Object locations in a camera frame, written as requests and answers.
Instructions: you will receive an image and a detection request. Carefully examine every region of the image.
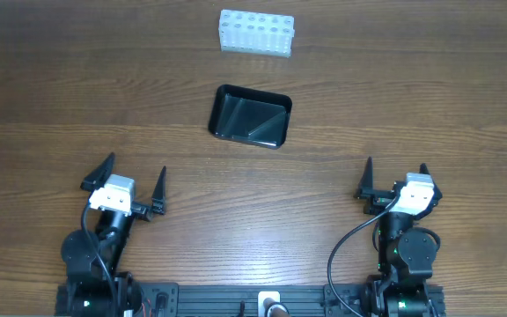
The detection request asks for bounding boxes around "white test tube rack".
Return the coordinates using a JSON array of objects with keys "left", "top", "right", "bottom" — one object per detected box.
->
[{"left": 217, "top": 9, "right": 297, "bottom": 59}]

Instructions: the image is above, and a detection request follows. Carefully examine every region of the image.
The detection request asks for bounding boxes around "clear test tube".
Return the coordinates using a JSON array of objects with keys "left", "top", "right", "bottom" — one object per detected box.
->
[
  {"left": 224, "top": 97, "right": 246, "bottom": 133},
  {"left": 247, "top": 110, "right": 289, "bottom": 136}
]

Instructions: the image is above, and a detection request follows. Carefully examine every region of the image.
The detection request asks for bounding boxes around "black cable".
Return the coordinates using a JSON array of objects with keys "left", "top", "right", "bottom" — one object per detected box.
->
[
  {"left": 79, "top": 202, "right": 121, "bottom": 309},
  {"left": 326, "top": 195, "right": 402, "bottom": 317}
]

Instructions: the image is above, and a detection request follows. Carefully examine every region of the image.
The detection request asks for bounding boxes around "black tray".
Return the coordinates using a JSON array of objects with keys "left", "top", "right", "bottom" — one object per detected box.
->
[{"left": 207, "top": 84, "right": 294, "bottom": 151}]

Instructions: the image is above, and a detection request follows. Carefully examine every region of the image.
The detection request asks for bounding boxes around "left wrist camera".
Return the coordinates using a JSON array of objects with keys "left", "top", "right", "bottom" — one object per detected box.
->
[{"left": 88, "top": 173, "right": 136, "bottom": 217}]

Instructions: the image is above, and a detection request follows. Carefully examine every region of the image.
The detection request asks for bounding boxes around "mounting rail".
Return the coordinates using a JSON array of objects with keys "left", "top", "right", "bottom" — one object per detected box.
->
[{"left": 55, "top": 281, "right": 446, "bottom": 317}]

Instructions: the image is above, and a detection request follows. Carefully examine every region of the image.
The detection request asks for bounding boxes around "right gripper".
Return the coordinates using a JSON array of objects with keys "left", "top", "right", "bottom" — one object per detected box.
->
[{"left": 353, "top": 156, "right": 444, "bottom": 217}]

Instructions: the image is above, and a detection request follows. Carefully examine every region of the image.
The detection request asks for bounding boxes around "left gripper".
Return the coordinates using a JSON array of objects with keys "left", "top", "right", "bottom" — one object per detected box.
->
[{"left": 80, "top": 151, "right": 168, "bottom": 223}]

